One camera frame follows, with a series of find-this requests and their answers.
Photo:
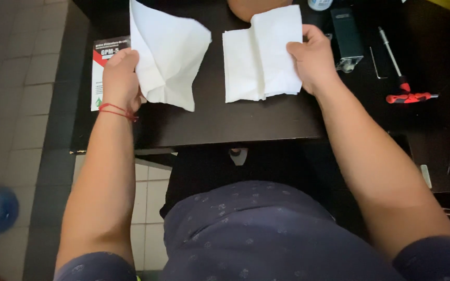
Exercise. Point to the person's left hand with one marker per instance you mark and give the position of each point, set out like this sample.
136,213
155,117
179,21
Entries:
119,80

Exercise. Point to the person's right hand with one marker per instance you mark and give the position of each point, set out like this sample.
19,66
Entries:
315,64

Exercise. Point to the person's left fingers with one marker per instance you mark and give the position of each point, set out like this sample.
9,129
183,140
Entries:
125,56

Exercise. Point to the white paper napkin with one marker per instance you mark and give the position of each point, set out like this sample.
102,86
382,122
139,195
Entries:
166,50
258,58

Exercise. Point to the black white red product packet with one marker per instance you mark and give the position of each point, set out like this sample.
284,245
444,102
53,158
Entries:
100,66

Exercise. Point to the tan round object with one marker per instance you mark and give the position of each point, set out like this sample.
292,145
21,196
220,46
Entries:
254,7

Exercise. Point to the small white grey object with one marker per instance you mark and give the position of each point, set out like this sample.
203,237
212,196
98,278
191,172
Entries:
239,156

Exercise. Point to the white bottle with blue label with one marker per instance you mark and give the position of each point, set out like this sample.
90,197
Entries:
319,4

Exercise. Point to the dark green rectangular box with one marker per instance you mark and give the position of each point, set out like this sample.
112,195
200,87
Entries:
346,35

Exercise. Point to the navy patterned shirt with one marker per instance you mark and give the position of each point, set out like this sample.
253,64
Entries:
272,234

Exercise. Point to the small metal hex key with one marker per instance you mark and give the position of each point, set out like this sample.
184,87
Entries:
376,64

